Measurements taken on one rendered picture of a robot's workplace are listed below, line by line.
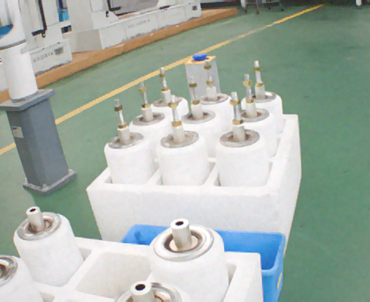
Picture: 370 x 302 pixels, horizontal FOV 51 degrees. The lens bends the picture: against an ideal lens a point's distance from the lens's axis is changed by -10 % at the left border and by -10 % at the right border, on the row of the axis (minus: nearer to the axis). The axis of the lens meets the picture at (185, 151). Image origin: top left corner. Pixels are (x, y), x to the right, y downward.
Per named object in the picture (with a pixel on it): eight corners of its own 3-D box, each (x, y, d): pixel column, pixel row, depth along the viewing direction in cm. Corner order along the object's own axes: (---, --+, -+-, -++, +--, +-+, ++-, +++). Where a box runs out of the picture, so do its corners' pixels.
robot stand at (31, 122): (23, 188, 135) (-4, 105, 123) (53, 169, 145) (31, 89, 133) (46, 197, 126) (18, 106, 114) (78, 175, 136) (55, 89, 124)
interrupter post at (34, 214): (30, 231, 60) (22, 213, 59) (38, 223, 62) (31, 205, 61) (41, 233, 59) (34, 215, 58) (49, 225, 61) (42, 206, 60)
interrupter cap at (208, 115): (194, 127, 88) (193, 124, 88) (174, 120, 94) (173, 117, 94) (223, 116, 91) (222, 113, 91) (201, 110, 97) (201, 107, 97)
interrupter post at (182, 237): (172, 249, 51) (166, 228, 50) (178, 238, 53) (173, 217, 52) (190, 251, 51) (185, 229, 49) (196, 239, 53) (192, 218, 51)
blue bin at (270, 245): (124, 301, 78) (107, 255, 73) (146, 268, 87) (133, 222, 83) (276, 322, 67) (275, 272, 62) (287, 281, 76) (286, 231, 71)
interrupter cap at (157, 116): (135, 117, 101) (135, 114, 101) (167, 112, 100) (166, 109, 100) (129, 129, 94) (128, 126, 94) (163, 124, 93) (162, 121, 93)
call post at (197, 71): (201, 166, 128) (183, 64, 116) (208, 156, 134) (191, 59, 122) (224, 166, 126) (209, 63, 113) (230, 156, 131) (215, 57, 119)
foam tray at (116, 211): (107, 256, 93) (85, 189, 86) (168, 175, 126) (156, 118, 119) (280, 271, 79) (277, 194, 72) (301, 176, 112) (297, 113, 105)
